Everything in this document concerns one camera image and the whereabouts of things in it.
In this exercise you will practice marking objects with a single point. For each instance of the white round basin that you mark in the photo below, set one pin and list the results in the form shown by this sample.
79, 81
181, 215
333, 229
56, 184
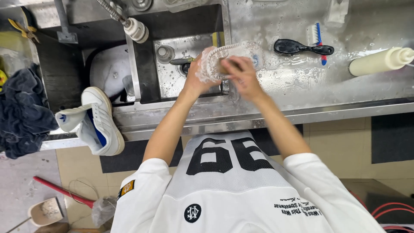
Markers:
106, 71

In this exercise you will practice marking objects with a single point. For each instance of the black floor mat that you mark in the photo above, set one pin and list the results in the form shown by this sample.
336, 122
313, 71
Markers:
129, 157

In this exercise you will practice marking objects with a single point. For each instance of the person's left hand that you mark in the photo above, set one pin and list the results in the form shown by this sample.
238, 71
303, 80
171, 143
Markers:
193, 82

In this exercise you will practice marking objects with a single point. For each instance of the yellow sponge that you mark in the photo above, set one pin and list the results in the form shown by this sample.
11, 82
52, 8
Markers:
218, 38

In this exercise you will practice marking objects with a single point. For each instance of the blue and red small brush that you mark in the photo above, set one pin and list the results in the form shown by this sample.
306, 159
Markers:
318, 38

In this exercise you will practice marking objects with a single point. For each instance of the person's left fingers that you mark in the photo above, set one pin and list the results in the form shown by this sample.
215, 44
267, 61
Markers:
204, 66

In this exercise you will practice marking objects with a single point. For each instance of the clear plastic bag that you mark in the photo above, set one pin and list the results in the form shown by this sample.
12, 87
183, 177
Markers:
103, 211

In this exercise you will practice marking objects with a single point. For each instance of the brown scrub brush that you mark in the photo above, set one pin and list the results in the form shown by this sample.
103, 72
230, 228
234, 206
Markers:
223, 67

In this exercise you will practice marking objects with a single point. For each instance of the white sneaker with blue lining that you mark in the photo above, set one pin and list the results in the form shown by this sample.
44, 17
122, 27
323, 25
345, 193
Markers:
97, 123

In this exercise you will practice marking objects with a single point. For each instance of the cream plastic bottle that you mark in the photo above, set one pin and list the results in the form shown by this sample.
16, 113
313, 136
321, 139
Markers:
375, 61

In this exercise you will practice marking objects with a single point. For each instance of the grey metal bracket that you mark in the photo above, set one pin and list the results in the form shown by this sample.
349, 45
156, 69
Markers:
64, 30

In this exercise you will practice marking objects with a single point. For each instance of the black plastic brush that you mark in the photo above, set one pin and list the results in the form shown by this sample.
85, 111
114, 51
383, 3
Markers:
291, 47

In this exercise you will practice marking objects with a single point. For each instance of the beige dustpan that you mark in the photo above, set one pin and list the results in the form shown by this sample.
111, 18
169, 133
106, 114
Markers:
45, 212

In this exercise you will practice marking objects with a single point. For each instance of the stainless steel sink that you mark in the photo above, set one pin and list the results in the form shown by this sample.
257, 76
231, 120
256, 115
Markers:
171, 81

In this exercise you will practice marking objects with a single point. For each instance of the person's right hand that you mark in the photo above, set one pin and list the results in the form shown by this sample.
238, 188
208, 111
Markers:
245, 81

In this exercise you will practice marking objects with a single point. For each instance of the white sneaker with clear sole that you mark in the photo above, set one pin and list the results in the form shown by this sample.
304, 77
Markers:
239, 51

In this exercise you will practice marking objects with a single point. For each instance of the clear plastic wrapper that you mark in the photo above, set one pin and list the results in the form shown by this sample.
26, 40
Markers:
336, 13

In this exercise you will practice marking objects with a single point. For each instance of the dark blue towel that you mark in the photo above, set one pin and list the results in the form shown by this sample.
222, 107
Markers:
22, 116

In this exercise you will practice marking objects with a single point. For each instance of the white jersey shirt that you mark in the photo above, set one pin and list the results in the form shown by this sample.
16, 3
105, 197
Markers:
233, 194

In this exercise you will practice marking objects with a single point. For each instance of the person's right fingers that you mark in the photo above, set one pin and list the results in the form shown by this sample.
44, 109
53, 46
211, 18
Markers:
233, 66

